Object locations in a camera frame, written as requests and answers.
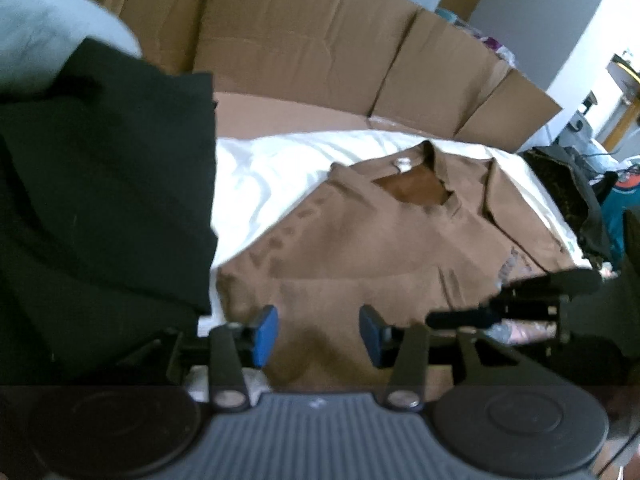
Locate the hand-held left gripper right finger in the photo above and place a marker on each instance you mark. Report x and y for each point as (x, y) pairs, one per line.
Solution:
(371, 335)

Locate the teal and orange jersey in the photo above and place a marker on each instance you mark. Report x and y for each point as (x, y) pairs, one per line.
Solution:
(620, 210)

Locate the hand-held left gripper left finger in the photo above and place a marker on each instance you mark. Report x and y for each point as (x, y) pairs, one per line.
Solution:
(265, 332)

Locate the brown cardboard box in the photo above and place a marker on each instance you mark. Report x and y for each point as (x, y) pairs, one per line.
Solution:
(300, 25)

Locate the cartoon printed bed sheet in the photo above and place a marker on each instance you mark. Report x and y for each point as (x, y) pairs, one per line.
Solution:
(260, 170)

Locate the brown printed T-shirt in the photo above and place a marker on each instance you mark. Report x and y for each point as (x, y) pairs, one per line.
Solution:
(375, 250)

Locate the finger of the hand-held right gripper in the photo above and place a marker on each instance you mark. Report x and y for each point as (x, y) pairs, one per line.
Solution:
(550, 281)
(460, 317)

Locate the purple and white packet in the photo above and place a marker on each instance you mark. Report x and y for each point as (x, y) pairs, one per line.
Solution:
(490, 42)

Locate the black folded garment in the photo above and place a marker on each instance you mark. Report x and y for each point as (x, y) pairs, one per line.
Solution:
(100, 185)

